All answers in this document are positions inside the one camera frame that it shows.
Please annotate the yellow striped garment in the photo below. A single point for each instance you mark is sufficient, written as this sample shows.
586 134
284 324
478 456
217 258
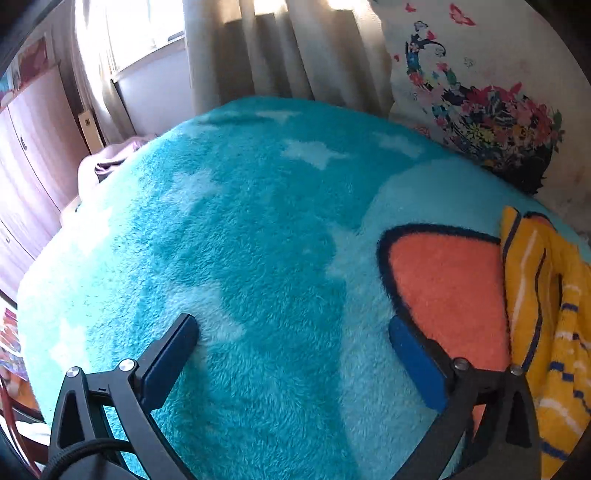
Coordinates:
531 286

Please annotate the white wall device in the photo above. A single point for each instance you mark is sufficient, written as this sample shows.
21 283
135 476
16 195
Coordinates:
88 131

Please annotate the beige curtain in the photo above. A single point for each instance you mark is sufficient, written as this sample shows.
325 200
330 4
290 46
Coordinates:
277 55

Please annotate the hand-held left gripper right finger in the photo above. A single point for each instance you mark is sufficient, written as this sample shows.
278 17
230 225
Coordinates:
415 369

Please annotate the teal star-print fleece blanket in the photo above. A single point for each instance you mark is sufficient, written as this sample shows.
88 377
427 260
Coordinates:
258 230

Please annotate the red chair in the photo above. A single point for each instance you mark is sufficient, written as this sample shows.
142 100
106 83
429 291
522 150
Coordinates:
10 415

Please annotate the window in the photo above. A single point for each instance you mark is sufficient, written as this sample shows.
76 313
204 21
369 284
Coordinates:
134 27

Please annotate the pale pink cloth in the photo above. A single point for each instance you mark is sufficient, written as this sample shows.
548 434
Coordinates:
90 173

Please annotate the colourful printed paper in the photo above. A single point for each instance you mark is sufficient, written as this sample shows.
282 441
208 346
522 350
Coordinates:
9 337

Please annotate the cream floral print pillow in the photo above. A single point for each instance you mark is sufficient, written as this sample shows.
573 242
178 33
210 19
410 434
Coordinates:
498 46

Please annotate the wooden wardrobe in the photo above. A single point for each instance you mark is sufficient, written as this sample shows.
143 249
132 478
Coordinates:
37 161

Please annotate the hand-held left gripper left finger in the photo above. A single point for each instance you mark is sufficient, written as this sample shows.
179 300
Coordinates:
168 362

